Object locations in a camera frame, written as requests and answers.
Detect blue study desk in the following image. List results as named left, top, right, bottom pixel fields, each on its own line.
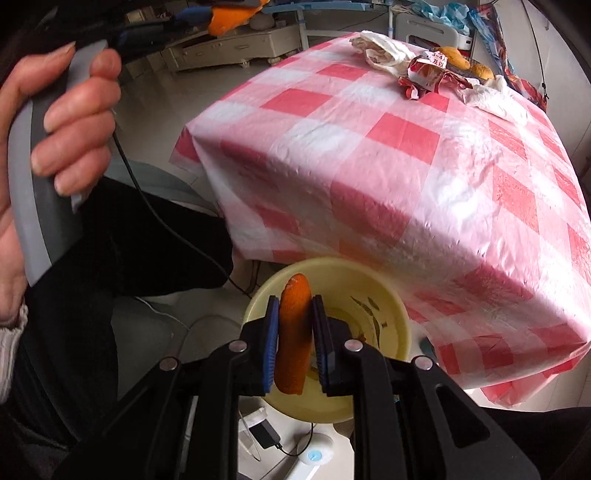
left=268, top=0, right=398, bottom=51

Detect white plastic bag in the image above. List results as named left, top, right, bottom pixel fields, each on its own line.
left=349, top=30, right=416, bottom=72

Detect black cable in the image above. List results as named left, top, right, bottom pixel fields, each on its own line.
left=110, top=108, right=252, bottom=296

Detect black power adapter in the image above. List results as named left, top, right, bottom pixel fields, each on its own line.
left=248, top=424, right=281, bottom=449

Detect white cable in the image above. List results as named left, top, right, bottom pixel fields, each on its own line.
left=134, top=295, right=195, bottom=330

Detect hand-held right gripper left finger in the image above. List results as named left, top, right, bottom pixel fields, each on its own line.
left=53, top=295, right=282, bottom=480

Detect person's black pants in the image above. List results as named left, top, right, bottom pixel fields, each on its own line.
left=0, top=175, right=234, bottom=480

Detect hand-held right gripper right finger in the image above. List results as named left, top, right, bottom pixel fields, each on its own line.
left=310, top=294, right=541, bottom=480

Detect blue crumpled cloth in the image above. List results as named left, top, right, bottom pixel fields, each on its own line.
left=411, top=0, right=472, bottom=38

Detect white plastic stool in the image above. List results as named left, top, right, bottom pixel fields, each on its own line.
left=394, top=13, right=472, bottom=51

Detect person's left hand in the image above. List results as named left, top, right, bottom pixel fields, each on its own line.
left=0, top=41, right=123, bottom=326

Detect red snack packet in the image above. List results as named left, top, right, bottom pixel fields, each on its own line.
left=398, top=50, right=481, bottom=100

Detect cream television cabinet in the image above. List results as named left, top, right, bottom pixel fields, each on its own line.
left=164, top=23, right=301, bottom=72

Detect pink checked tablecloth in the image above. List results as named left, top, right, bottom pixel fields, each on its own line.
left=170, top=31, right=591, bottom=409

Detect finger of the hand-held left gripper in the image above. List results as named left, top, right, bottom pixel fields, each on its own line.
left=171, top=4, right=219, bottom=26
left=113, top=21, right=211, bottom=61

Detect yellow plastic basin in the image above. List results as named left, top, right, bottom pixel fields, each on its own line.
left=242, top=257, right=411, bottom=423

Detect white crumpled tissue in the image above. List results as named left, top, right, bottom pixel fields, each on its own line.
left=457, top=76, right=529, bottom=121

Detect colourful printed bag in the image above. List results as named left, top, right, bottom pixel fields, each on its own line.
left=468, top=7, right=548, bottom=112

